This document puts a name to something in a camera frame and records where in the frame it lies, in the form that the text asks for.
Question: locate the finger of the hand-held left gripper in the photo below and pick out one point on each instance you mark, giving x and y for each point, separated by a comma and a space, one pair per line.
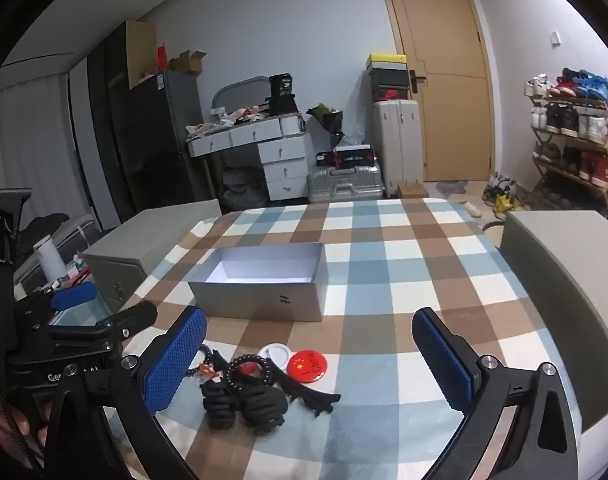
73, 296
133, 316

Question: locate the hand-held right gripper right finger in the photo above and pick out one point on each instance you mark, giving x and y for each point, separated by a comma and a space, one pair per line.
441, 360

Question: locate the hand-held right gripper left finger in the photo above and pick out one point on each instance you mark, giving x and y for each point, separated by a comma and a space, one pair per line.
176, 360

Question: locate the white round badge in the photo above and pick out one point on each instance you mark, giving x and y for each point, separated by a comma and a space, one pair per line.
274, 352

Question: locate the grey cardboard box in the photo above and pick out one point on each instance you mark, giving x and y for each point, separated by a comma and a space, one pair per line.
264, 300

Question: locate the red round badge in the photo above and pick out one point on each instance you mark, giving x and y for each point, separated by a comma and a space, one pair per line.
306, 366

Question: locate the black hair claw clip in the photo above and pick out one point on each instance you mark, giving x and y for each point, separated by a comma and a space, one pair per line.
309, 400

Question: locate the white tumbler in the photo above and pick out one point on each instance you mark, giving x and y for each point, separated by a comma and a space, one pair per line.
51, 260

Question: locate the black clothing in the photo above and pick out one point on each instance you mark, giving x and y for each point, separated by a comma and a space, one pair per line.
46, 227

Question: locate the checked tablecloth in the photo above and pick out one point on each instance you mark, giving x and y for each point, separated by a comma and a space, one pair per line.
394, 270

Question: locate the white curtain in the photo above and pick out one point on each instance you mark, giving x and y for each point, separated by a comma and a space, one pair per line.
33, 150

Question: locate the beige slipper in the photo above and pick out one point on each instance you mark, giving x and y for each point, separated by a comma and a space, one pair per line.
471, 208

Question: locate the grey bedding pile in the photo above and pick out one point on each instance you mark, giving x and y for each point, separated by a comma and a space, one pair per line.
241, 187

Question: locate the small cardboard box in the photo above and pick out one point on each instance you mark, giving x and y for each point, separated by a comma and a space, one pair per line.
412, 190

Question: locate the grey floor rug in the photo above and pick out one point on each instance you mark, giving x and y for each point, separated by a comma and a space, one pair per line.
452, 187

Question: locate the pile of sneakers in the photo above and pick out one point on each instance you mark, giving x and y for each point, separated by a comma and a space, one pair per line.
504, 195

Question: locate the black refrigerator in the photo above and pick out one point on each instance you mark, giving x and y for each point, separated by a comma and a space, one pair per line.
158, 140

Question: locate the tall dark wardrobe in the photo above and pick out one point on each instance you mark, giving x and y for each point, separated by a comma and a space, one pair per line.
108, 110

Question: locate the flat silver suitcase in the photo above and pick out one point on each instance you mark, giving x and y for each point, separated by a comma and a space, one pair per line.
344, 182

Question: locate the white desk with drawers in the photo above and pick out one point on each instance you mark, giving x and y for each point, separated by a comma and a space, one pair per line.
284, 160

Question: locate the upright silver suitcase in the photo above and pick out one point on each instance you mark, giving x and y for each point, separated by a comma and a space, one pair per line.
396, 145

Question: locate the clutter of desk papers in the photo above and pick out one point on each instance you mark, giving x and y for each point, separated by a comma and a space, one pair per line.
233, 119

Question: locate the black box with red ribbon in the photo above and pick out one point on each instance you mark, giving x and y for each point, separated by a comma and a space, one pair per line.
354, 156

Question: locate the small black box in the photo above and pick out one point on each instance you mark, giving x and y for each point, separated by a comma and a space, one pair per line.
325, 159

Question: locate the wooden door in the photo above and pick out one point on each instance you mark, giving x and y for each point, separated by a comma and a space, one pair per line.
444, 125

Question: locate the clear plastic bag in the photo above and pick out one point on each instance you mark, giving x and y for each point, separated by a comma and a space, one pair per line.
355, 127

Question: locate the grey arched mirror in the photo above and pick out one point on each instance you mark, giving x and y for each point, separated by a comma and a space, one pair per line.
238, 91

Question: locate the red paper bag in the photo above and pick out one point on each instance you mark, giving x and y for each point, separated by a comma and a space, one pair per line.
161, 57

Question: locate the black bag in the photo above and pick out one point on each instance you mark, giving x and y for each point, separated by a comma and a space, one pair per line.
283, 105

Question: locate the open cardboard boxes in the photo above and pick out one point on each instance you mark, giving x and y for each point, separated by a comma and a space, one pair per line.
187, 62

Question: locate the wooden shoe rack with shoes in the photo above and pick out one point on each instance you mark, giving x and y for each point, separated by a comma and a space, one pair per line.
574, 135

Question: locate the black wrapped flower bouquet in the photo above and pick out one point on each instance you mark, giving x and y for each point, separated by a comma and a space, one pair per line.
329, 117

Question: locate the black shoe box red logo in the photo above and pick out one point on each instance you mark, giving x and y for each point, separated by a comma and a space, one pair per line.
390, 94

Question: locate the black printed box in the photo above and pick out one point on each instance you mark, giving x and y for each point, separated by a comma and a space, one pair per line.
282, 85

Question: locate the plain black shoe box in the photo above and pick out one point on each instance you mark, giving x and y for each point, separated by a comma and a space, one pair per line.
389, 78

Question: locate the white light switch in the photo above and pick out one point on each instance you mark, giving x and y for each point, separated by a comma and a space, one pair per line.
556, 38

